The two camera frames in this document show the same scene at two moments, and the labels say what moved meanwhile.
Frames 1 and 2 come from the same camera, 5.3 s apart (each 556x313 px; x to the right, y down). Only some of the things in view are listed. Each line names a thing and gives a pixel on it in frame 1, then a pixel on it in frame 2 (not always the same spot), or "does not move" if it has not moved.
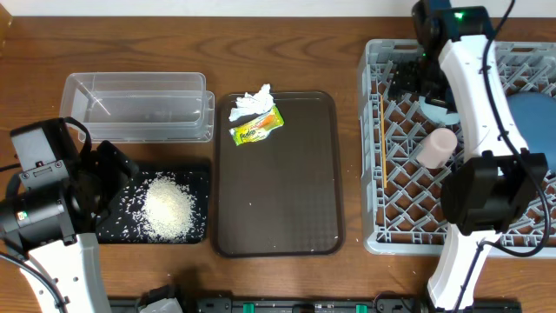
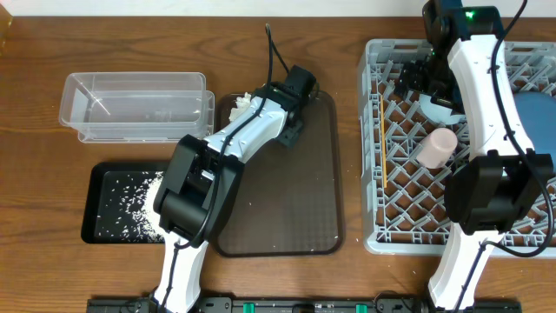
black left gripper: x=117 y=175 → x=293 y=136
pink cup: x=436 y=148 does not move
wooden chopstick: x=383 y=140 does not move
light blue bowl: x=438 y=114 does not move
